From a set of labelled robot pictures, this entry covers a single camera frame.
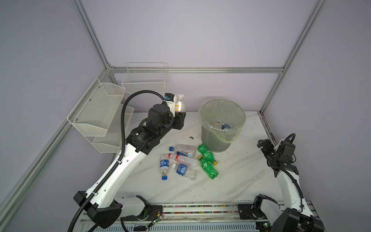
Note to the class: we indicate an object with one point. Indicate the white wire wall basket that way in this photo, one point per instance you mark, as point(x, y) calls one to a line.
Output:
point(145, 76)

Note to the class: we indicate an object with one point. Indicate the clear bottle blue cap sideways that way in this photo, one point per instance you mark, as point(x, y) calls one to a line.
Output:
point(185, 150)

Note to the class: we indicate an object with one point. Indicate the white mesh shelf basket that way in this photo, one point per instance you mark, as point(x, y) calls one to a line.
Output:
point(93, 114)
point(111, 142)

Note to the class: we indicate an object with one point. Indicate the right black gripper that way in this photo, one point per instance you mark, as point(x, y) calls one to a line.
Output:
point(262, 141)

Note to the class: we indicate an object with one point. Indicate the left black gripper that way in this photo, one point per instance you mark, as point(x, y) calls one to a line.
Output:
point(179, 120)

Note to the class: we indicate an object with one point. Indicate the clear bottle green red cap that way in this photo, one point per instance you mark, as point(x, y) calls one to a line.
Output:
point(217, 125)

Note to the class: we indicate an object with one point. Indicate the translucent green bin liner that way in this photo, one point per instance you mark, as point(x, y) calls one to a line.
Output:
point(211, 116)

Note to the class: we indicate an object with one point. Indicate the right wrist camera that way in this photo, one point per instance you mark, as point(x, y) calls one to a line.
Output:
point(286, 149)

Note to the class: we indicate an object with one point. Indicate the upper white mesh shelf basket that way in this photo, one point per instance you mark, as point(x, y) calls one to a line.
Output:
point(93, 114)

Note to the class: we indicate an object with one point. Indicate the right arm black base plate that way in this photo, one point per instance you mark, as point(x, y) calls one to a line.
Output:
point(246, 211)

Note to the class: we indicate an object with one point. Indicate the aluminium front rail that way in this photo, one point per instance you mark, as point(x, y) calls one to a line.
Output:
point(216, 217)

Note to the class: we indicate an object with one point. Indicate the clear bottle white label front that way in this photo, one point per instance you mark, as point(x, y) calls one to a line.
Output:
point(180, 105)

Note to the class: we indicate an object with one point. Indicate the lower white mesh shelf basket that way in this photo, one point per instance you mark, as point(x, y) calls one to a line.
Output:
point(111, 142)

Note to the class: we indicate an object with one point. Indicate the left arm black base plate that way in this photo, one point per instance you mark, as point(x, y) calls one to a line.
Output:
point(150, 213)

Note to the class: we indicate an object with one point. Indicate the clear bottle red white label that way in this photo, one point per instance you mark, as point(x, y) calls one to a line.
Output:
point(181, 159)

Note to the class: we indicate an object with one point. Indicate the grey mesh waste bin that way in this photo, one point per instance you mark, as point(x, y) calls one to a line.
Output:
point(221, 127)

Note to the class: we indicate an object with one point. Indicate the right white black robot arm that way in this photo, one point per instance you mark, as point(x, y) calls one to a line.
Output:
point(296, 215)

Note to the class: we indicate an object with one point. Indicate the clear bottle blue label angled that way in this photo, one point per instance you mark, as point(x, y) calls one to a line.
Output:
point(185, 171)

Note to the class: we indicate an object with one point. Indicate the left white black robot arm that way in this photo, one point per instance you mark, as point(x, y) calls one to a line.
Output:
point(100, 201)

